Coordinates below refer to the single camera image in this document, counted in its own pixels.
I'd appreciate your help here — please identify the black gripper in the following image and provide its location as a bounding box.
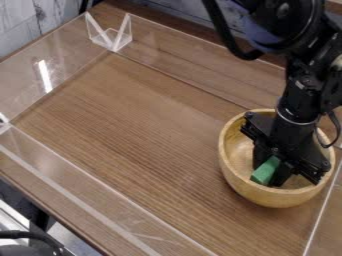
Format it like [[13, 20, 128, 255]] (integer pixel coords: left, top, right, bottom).
[[240, 108, 331, 187]]

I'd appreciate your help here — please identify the green rectangular block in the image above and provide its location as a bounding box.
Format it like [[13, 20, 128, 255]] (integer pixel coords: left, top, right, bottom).
[[249, 156, 280, 186]]

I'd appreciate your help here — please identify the brown wooden bowl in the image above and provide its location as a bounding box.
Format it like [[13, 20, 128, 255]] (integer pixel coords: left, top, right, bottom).
[[217, 113, 336, 208]]

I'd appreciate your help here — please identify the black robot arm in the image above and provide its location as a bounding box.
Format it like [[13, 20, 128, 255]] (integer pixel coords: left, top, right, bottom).
[[201, 0, 342, 187]]

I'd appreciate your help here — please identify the clear acrylic tray wall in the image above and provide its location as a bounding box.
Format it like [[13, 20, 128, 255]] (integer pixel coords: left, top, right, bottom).
[[0, 113, 217, 256]]

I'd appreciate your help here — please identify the clear acrylic corner bracket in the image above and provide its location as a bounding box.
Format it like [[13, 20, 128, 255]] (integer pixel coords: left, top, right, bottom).
[[84, 13, 132, 53]]

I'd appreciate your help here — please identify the black metal table frame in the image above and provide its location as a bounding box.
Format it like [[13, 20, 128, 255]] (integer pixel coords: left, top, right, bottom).
[[0, 181, 73, 256]]

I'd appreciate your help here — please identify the black cable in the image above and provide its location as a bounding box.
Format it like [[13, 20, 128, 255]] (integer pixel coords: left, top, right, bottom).
[[0, 228, 64, 256]]

